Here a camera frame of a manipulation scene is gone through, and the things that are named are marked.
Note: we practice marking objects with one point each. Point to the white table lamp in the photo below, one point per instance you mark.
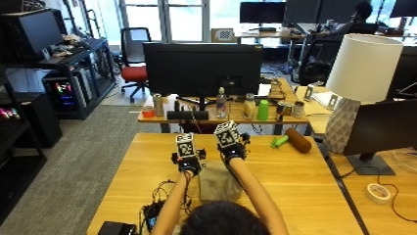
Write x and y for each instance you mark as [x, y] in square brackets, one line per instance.
[358, 81]

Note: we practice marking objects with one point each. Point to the white tape roll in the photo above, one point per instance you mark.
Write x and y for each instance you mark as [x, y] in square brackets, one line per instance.
[378, 192]

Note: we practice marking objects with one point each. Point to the glass jar with lid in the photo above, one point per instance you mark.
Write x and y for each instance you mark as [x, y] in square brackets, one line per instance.
[298, 109]

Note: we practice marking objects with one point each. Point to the black monitor with stand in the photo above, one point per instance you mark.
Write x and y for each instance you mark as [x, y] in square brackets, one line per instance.
[382, 129]

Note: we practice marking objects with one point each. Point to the background black monitor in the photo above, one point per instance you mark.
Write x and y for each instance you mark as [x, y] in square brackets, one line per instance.
[262, 12]

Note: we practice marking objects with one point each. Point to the the person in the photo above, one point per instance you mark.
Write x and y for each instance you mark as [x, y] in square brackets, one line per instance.
[224, 218]

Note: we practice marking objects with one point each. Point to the beige drink bottle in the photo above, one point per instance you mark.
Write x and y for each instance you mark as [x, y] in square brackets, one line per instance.
[249, 107]

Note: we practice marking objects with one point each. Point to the person's right hand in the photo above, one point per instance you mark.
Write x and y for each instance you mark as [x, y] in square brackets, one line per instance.
[232, 150]

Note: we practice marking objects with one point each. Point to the white marker cube glove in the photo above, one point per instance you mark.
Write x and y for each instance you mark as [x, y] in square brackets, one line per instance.
[185, 145]
[226, 133]

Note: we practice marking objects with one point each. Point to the large black monitor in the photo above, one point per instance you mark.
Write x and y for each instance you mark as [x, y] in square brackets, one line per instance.
[201, 68]

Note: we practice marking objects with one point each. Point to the black device box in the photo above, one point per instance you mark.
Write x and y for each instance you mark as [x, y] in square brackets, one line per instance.
[116, 228]

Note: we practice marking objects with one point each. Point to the tall silver can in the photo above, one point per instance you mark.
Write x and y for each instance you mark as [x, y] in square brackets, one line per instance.
[157, 105]

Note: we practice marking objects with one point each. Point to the red office chair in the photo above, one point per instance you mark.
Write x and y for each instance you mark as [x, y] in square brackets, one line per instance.
[134, 62]

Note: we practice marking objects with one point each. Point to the black soundbar speaker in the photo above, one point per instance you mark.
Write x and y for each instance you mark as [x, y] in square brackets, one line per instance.
[188, 115]

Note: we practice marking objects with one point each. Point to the orange small container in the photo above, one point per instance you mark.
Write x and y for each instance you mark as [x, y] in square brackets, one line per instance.
[148, 112]

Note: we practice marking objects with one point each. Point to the grey folded cloth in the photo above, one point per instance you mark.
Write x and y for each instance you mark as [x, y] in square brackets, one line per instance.
[217, 182]

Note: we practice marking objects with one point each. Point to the clear water bottle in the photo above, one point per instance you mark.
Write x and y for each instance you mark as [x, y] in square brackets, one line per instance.
[221, 103]

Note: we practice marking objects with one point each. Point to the person's left hand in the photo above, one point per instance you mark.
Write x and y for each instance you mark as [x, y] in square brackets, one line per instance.
[188, 165]

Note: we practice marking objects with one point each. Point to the checkerboard calibration board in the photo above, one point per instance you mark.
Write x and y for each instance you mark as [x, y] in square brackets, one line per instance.
[224, 35]

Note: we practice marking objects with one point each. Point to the green plastic cup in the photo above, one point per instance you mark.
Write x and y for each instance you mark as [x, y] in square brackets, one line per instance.
[262, 111]

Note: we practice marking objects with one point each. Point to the white marker cube left glove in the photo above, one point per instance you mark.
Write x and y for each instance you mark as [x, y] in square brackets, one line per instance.
[185, 145]

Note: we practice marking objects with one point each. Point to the computer tower with coloured lights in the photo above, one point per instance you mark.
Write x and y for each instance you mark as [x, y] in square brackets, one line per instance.
[65, 94]

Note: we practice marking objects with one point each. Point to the black shelving cabinet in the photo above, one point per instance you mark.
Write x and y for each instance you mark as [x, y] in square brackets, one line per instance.
[69, 75]

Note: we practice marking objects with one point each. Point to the dark jar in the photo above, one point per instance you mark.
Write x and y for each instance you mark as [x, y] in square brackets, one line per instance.
[282, 109]

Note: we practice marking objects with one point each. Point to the black office chair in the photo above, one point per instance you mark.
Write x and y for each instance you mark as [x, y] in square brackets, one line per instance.
[317, 62]

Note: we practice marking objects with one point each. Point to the white marker cube right glove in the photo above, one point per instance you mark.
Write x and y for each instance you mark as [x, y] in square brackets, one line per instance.
[226, 133]

